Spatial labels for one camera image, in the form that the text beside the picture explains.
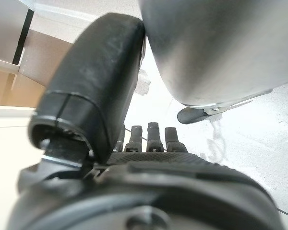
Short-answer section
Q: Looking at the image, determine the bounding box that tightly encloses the black robot left foot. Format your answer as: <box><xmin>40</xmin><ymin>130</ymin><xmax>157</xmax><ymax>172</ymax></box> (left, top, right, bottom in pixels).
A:
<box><xmin>177</xmin><ymin>106</ymin><xmax>223</xmax><ymax>125</ymax></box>

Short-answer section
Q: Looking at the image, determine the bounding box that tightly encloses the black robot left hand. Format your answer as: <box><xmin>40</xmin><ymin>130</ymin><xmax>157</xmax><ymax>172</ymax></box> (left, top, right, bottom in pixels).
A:
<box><xmin>4</xmin><ymin>11</ymin><xmax>286</xmax><ymax>230</ymax></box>

